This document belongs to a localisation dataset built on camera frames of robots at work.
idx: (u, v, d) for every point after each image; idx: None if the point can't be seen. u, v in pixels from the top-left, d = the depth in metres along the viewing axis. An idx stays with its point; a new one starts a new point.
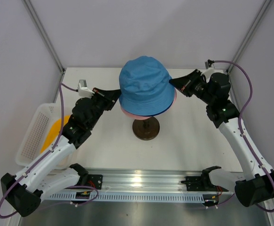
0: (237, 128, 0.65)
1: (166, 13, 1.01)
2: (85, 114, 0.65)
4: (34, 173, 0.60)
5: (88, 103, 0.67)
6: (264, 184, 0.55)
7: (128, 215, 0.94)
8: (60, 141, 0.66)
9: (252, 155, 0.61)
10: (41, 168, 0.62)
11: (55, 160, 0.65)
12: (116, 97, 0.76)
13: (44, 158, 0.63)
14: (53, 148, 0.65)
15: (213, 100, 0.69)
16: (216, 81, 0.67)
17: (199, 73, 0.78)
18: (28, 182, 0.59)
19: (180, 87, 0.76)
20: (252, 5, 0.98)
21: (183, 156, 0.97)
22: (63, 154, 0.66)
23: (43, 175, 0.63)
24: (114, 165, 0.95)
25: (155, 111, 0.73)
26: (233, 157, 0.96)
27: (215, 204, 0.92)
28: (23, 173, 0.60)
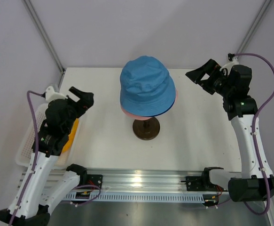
0: (249, 125, 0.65)
1: (166, 12, 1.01)
2: (60, 115, 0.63)
4: (26, 201, 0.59)
5: (60, 104, 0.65)
6: (257, 185, 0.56)
7: (128, 215, 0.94)
8: (38, 158, 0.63)
9: (255, 156, 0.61)
10: (31, 193, 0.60)
11: (41, 179, 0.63)
12: (90, 102, 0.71)
13: (29, 182, 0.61)
14: (34, 169, 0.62)
15: (231, 91, 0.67)
16: (237, 70, 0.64)
17: (218, 68, 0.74)
18: (25, 211, 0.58)
19: (195, 82, 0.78)
20: (253, 4, 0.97)
21: (183, 156, 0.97)
22: (47, 169, 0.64)
23: (36, 198, 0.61)
24: (113, 165, 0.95)
25: (157, 112, 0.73)
26: (234, 157, 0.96)
27: (215, 204, 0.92)
28: (16, 206, 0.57)
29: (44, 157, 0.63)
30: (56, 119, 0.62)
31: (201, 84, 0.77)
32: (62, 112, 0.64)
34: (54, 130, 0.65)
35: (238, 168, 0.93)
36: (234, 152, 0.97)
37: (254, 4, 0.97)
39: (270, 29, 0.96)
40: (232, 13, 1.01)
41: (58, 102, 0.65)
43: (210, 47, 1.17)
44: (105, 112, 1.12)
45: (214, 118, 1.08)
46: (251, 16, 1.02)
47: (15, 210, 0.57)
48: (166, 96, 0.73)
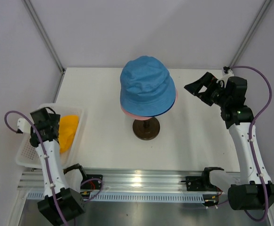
0: (246, 132, 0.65)
1: (166, 13, 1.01)
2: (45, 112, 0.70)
4: (57, 178, 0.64)
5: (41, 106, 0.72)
6: (256, 191, 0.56)
7: (128, 215, 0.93)
8: (45, 146, 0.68)
9: (253, 162, 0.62)
10: (57, 171, 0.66)
11: (57, 158, 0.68)
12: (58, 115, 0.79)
13: (50, 165, 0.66)
14: (46, 153, 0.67)
15: (228, 101, 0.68)
16: (233, 81, 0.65)
17: (214, 81, 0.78)
18: (61, 184, 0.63)
19: (193, 93, 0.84)
20: (253, 5, 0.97)
21: (183, 156, 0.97)
22: (57, 150, 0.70)
23: (62, 175, 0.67)
24: (113, 165, 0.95)
25: (157, 112, 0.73)
26: (233, 157, 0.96)
27: (215, 204, 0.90)
28: (50, 185, 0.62)
29: (49, 142, 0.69)
30: (43, 115, 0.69)
31: (200, 95, 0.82)
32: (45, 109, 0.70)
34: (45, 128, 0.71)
35: (238, 168, 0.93)
36: (234, 152, 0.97)
37: (254, 4, 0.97)
39: (270, 30, 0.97)
40: (231, 14, 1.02)
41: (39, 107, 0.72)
43: (210, 48, 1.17)
44: (105, 112, 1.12)
45: (214, 118, 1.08)
46: (251, 17, 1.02)
47: (52, 188, 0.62)
48: (166, 96, 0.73)
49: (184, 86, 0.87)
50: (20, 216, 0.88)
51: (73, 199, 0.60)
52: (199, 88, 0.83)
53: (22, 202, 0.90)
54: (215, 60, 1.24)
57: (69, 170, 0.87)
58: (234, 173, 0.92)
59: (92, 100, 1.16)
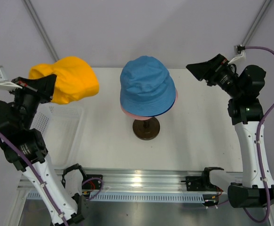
0: (254, 133, 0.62)
1: (167, 13, 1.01)
2: (10, 117, 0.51)
4: (64, 205, 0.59)
5: None
6: (258, 195, 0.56)
7: (127, 215, 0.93)
8: (39, 169, 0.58)
9: (257, 165, 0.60)
10: (61, 196, 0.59)
11: (55, 178, 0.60)
12: (48, 89, 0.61)
13: (50, 193, 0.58)
14: (42, 181, 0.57)
15: (238, 96, 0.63)
16: (249, 76, 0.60)
17: (225, 63, 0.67)
18: (71, 210, 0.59)
19: (200, 79, 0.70)
20: (253, 5, 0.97)
21: (183, 157, 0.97)
22: (52, 170, 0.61)
23: (66, 195, 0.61)
24: (113, 165, 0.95)
25: (157, 112, 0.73)
26: (233, 157, 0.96)
27: (215, 204, 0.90)
28: (60, 215, 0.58)
29: (42, 164, 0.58)
30: (12, 125, 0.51)
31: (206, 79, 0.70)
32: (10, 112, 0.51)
34: (18, 134, 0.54)
35: (238, 168, 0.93)
36: (234, 152, 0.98)
37: (254, 4, 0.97)
39: (270, 29, 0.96)
40: (232, 14, 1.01)
41: None
43: (210, 47, 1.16)
44: (105, 113, 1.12)
45: (214, 118, 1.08)
46: (251, 17, 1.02)
47: (63, 218, 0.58)
48: (166, 97, 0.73)
49: (186, 66, 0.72)
50: (20, 216, 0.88)
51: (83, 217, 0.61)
52: (207, 71, 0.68)
53: (22, 202, 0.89)
54: None
57: (68, 171, 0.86)
58: (234, 173, 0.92)
59: (92, 100, 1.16)
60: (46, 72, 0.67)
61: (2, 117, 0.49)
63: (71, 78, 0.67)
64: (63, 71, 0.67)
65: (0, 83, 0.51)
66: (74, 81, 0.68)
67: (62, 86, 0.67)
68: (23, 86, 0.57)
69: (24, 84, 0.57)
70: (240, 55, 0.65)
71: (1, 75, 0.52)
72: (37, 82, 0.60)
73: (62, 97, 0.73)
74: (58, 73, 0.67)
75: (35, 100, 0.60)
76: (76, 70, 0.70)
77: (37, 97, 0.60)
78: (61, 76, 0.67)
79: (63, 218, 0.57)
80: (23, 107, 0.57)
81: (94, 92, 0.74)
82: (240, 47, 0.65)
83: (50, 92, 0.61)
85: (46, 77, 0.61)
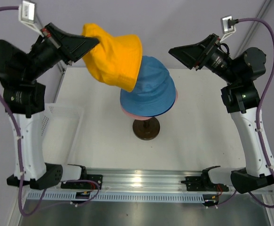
0: (254, 120, 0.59)
1: (166, 12, 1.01)
2: (10, 63, 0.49)
4: (29, 166, 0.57)
5: (3, 45, 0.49)
6: (266, 181, 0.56)
7: (128, 215, 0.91)
8: (19, 122, 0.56)
9: (262, 153, 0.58)
10: (31, 157, 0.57)
11: (34, 138, 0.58)
12: (73, 52, 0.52)
13: (22, 149, 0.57)
14: (20, 134, 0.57)
15: (236, 83, 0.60)
16: (249, 64, 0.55)
17: (218, 44, 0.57)
18: (33, 174, 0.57)
19: (190, 67, 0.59)
20: (252, 4, 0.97)
21: (183, 157, 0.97)
22: (35, 128, 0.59)
23: (37, 158, 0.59)
24: (114, 165, 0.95)
25: (157, 112, 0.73)
26: (234, 157, 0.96)
27: (215, 204, 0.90)
28: (20, 173, 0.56)
29: (26, 119, 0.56)
30: (10, 73, 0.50)
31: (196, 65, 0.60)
32: (12, 57, 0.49)
34: (19, 81, 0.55)
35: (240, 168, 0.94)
36: (234, 152, 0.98)
37: (252, 4, 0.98)
39: (269, 29, 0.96)
40: (231, 13, 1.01)
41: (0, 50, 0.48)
43: None
44: (105, 113, 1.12)
45: (214, 118, 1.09)
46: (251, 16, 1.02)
47: (22, 176, 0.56)
48: (166, 97, 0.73)
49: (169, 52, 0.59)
50: (20, 216, 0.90)
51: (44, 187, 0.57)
52: (199, 57, 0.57)
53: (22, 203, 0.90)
54: None
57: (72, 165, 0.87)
58: None
59: (92, 100, 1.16)
60: (90, 35, 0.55)
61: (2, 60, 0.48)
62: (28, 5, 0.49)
63: (113, 55, 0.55)
64: (108, 41, 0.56)
65: (22, 21, 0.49)
66: (113, 58, 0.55)
67: (98, 58, 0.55)
68: (46, 35, 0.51)
69: (48, 34, 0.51)
70: (231, 31, 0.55)
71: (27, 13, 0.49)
72: (72, 39, 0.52)
73: (94, 69, 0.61)
74: (101, 37, 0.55)
75: (55, 56, 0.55)
76: (123, 47, 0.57)
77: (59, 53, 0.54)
78: (102, 47, 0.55)
79: (21, 177, 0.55)
80: (39, 57, 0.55)
81: (126, 84, 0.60)
82: (231, 21, 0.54)
83: (77, 57, 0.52)
85: (87, 39, 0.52)
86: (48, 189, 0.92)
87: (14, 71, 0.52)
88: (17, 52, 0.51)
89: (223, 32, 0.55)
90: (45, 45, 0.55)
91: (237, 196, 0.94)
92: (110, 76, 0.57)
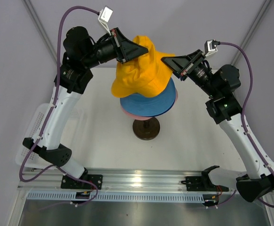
0: (240, 125, 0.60)
1: (165, 13, 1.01)
2: (79, 44, 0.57)
4: (47, 134, 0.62)
5: (81, 30, 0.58)
6: (270, 183, 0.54)
7: (127, 215, 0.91)
8: (60, 94, 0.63)
9: (257, 154, 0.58)
10: (52, 127, 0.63)
11: (62, 113, 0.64)
12: (127, 53, 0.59)
13: (50, 116, 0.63)
14: (55, 103, 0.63)
15: (217, 96, 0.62)
16: (226, 79, 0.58)
17: (203, 56, 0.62)
18: (46, 143, 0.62)
19: (178, 73, 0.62)
20: (252, 4, 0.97)
21: (183, 157, 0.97)
22: (67, 106, 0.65)
23: (57, 132, 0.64)
24: (114, 165, 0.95)
25: (157, 111, 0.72)
26: (233, 156, 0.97)
27: (215, 204, 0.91)
28: (39, 136, 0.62)
29: (66, 94, 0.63)
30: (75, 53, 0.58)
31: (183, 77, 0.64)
32: (83, 41, 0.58)
34: (76, 62, 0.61)
35: (240, 168, 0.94)
36: (234, 152, 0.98)
37: (252, 4, 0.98)
39: (268, 29, 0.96)
40: (231, 13, 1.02)
41: (78, 32, 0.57)
43: None
44: (105, 113, 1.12)
45: None
46: (251, 16, 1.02)
47: (38, 140, 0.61)
48: (166, 96, 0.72)
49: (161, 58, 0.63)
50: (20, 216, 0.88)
51: (49, 159, 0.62)
52: (186, 65, 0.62)
53: (22, 202, 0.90)
54: (215, 60, 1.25)
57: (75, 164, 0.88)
58: None
59: (92, 100, 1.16)
60: (144, 43, 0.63)
61: (74, 40, 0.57)
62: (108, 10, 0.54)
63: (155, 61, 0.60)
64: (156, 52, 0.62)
65: (99, 20, 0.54)
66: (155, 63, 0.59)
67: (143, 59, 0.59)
68: (112, 35, 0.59)
69: (114, 34, 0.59)
70: (214, 50, 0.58)
71: (104, 16, 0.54)
72: (129, 44, 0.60)
73: (127, 67, 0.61)
74: (153, 49, 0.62)
75: (110, 54, 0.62)
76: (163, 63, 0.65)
77: (115, 52, 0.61)
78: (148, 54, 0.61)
79: (37, 140, 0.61)
80: (100, 51, 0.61)
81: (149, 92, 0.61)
82: (215, 42, 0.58)
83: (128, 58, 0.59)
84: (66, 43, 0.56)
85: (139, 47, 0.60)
86: (48, 189, 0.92)
87: (78, 52, 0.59)
88: (87, 39, 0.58)
89: (207, 51, 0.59)
90: (109, 43, 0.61)
91: (237, 196, 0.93)
92: (146, 75, 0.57)
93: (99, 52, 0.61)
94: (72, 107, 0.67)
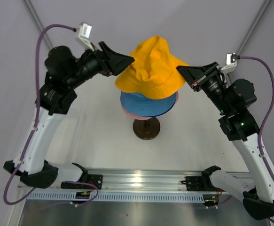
0: (256, 147, 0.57)
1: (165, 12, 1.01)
2: (61, 63, 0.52)
4: (28, 158, 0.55)
5: (63, 49, 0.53)
6: None
7: (127, 215, 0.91)
8: (42, 115, 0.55)
9: (271, 178, 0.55)
10: (34, 150, 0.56)
11: (45, 136, 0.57)
12: (116, 65, 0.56)
13: (32, 139, 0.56)
14: (35, 126, 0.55)
15: (231, 113, 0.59)
16: (240, 94, 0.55)
17: (218, 70, 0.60)
18: (28, 168, 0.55)
19: (190, 82, 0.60)
20: (252, 4, 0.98)
21: (183, 157, 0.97)
22: (51, 127, 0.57)
23: (40, 156, 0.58)
24: (114, 165, 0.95)
25: (157, 111, 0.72)
26: (233, 157, 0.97)
27: (215, 204, 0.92)
28: (19, 161, 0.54)
29: (47, 117, 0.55)
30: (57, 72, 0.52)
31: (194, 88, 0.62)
32: (65, 61, 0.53)
34: (60, 82, 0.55)
35: (240, 168, 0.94)
36: (234, 153, 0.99)
37: (251, 4, 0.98)
39: (268, 29, 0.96)
40: (231, 13, 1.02)
41: (59, 51, 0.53)
43: (210, 46, 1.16)
44: (105, 112, 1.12)
45: (213, 117, 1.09)
46: (251, 16, 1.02)
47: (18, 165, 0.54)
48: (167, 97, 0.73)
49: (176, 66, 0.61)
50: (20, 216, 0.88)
51: (33, 184, 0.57)
52: (199, 77, 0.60)
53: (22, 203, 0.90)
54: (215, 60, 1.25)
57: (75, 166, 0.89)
58: (234, 173, 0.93)
59: (91, 100, 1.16)
60: (163, 44, 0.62)
61: (56, 59, 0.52)
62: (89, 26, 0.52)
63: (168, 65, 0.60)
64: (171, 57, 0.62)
65: (80, 37, 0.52)
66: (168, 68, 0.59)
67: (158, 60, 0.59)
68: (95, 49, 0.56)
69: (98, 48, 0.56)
70: (233, 64, 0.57)
71: (84, 33, 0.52)
72: (116, 56, 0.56)
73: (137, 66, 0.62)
74: (167, 51, 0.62)
75: (97, 69, 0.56)
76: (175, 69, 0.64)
77: (101, 66, 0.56)
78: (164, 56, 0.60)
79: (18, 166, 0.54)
80: (85, 67, 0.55)
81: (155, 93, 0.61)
82: (234, 55, 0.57)
83: (118, 70, 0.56)
84: (46, 62, 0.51)
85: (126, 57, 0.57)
86: (48, 189, 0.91)
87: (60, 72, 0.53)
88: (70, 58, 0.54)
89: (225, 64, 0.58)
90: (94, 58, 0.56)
91: None
92: (156, 78, 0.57)
93: (84, 68, 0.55)
94: (56, 127, 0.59)
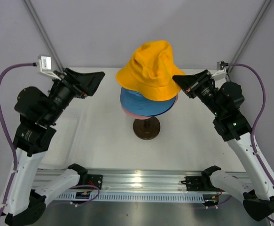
0: (249, 145, 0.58)
1: (165, 13, 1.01)
2: (33, 107, 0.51)
4: (11, 201, 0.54)
5: (32, 92, 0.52)
6: None
7: (127, 215, 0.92)
8: (20, 158, 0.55)
9: (266, 175, 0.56)
10: (17, 191, 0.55)
11: (27, 176, 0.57)
12: (90, 87, 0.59)
13: (12, 182, 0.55)
14: (16, 168, 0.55)
15: (222, 113, 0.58)
16: (229, 95, 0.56)
17: (209, 76, 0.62)
18: (12, 210, 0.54)
19: (184, 88, 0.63)
20: (252, 4, 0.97)
21: (183, 157, 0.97)
22: (32, 165, 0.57)
23: (23, 196, 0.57)
24: (114, 165, 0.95)
25: (156, 111, 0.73)
26: (233, 157, 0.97)
27: (215, 204, 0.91)
28: (2, 204, 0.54)
29: (26, 157, 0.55)
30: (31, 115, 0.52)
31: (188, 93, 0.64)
32: (36, 104, 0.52)
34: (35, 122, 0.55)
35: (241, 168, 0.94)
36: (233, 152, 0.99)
37: (252, 4, 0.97)
39: (268, 29, 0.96)
40: (231, 13, 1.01)
41: (27, 97, 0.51)
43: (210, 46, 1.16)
44: (105, 112, 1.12)
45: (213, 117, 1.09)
46: (251, 16, 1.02)
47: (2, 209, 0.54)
48: None
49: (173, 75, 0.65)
50: None
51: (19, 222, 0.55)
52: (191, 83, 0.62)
53: None
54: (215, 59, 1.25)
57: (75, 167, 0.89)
58: (234, 173, 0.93)
59: (91, 100, 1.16)
60: (169, 50, 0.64)
61: (27, 102, 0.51)
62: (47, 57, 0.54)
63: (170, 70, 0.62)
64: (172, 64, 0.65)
65: (42, 71, 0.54)
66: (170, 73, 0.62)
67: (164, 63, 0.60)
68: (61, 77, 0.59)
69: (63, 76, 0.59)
70: (222, 70, 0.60)
71: (44, 66, 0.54)
72: (85, 77, 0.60)
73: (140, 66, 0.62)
74: (171, 59, 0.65)
75: (71, 95, 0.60)
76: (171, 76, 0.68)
77: (75, 91, 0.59)
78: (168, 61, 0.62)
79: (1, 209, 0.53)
80: (58, 97, 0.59)
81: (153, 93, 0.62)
82: (223, 62, 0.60)
83: (92, 91, 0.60)
84: (17, 108, 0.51)
85: (96, 75, 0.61)
86: None
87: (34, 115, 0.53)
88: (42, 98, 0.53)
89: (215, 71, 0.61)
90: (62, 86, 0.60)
91: None
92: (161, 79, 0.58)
93: (58, 99, 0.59)
94: (36, 166, 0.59)
